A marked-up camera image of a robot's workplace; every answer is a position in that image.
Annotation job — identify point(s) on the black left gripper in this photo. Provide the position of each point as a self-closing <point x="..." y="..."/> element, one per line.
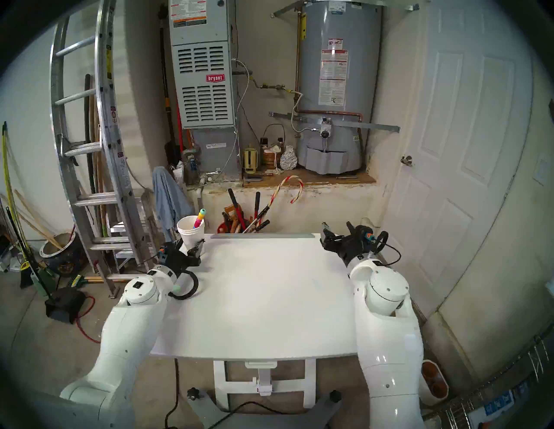
<point x="173" y="259"/>

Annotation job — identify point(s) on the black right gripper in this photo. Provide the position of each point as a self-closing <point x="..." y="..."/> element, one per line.
<point x="355" y="246"/>

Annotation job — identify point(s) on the white paper cup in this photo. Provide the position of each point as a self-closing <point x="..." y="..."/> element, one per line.
<point x="188" y="233"/>

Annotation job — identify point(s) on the multicolour bead stacking marker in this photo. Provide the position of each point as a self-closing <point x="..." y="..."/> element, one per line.
<point x="200" y="216"/>

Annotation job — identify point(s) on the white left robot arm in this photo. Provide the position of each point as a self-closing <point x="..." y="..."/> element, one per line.
<point x="125" y="337"/>

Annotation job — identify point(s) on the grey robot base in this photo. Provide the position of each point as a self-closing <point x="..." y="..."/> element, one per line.
<point x="207" y="411"/>

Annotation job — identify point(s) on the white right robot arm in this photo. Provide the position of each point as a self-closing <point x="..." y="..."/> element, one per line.
<point x="389" y="346"/>

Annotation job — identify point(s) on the red tool bucket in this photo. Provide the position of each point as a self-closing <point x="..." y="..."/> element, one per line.
<point x="221" y="228"/>

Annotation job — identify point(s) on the white pvc pipe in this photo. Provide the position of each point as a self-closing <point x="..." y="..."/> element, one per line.
<point x="200" y="199"/>

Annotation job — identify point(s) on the blue grey towel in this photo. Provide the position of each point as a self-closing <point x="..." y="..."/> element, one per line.
<point x="166" y="199"/>

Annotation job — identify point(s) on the orange black hand saw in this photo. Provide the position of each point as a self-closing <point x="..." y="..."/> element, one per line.
<point x="228" y="214"/>

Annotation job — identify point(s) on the wooden heater platform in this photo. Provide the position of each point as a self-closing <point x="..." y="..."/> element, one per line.
<point x="329" y="178"/>

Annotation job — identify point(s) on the red lopper black grip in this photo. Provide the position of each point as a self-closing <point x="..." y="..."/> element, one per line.
<point x="232" y="196"/>
<point x="257" y="199"/>

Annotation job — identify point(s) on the small aluminium step ladder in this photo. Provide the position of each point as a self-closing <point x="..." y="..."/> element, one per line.
<point x="121" y="227"/>

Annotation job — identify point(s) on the striped candy cane decoration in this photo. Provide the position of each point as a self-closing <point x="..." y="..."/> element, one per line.
<point x="277" y="191"/>

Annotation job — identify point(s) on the crumpled aluminium foil lump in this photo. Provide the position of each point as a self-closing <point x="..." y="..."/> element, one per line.
<point x="288" y="160"/>

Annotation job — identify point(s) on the grey drain pipe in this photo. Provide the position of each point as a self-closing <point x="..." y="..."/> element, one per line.
<point x="190" y="153"/>

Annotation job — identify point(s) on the dark flat tool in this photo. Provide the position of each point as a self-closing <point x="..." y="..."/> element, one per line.
<point x="253" y="177"/>

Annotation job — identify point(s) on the silver door knob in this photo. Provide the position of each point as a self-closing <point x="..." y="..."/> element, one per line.
<point x="406" y="161"/>

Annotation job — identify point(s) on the brown wicker basket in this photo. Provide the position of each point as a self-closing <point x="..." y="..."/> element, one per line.
<point x="270" y="161"/>

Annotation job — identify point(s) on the green yellow scrub brush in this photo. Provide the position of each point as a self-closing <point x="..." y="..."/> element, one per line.
<point x="77" y="281"/>

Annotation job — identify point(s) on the aluminium extension ladder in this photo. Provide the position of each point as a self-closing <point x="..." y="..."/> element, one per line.
<point x="117" y="151"/>

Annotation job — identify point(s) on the blue ceramic pot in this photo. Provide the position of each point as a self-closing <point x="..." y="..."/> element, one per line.
<point x="65" y="259"/>

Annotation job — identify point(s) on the black base knob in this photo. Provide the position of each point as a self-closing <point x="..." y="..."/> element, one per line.
<point x="193" y="394"/>
<point x="335" y="395"/>

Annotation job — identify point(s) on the white panel door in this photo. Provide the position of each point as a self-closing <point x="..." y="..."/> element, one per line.
<point x="446" y="129"/>

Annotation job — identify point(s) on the green plastic container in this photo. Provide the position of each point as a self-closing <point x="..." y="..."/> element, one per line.
<point x="41" y="281"/>

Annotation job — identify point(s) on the wooden stake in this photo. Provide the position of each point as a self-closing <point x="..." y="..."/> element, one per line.
<point x="38" y="219"/>

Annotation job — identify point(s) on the grey bryant furnace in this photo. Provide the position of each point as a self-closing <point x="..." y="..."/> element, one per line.
<point x="203" y="95"/>

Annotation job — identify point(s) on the gas pipe yellow valve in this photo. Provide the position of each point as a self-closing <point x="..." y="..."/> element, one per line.
<point x="270" y="86"/>

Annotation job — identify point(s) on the copper riser pipe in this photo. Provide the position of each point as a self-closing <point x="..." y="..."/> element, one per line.
<point x="298" y="65"/>

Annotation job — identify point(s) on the white two-hole planter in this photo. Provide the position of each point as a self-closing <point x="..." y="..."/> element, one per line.
<point x="433" y="380"/>

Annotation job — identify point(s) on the flexible metal conduit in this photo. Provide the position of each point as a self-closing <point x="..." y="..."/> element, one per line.
<point x="248" y="82"/>

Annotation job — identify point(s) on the grey water heater tank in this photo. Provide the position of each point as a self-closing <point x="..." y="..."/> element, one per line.
<point x="337" y="34"/>

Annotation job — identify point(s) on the blue white printed box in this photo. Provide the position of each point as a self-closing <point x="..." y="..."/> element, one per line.
<point x="497" y="404"/>

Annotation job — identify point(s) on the white table leg frame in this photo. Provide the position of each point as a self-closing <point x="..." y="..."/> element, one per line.
<point x="220" y="385"/>

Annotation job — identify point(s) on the white light switch plate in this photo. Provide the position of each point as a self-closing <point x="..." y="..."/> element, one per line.
<point x="542" y="171"/>

